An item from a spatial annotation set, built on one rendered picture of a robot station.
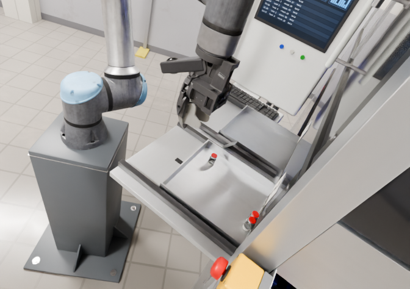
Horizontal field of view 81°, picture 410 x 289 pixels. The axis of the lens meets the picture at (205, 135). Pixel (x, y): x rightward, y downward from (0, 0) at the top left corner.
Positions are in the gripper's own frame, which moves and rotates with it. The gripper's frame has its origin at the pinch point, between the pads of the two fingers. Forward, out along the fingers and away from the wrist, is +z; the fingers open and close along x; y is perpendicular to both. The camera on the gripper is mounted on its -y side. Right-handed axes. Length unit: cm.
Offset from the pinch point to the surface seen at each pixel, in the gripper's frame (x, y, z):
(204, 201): 0.2, 13.6, 21.4
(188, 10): 222, -147, 46
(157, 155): 3.5, -7.3, 21.6
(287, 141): 51, 25, 21
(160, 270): 8, 8, 110
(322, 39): 88, 13, -12
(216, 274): -19.7, 25.3, 9.1
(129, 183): -9.8, -5.7, 21.6
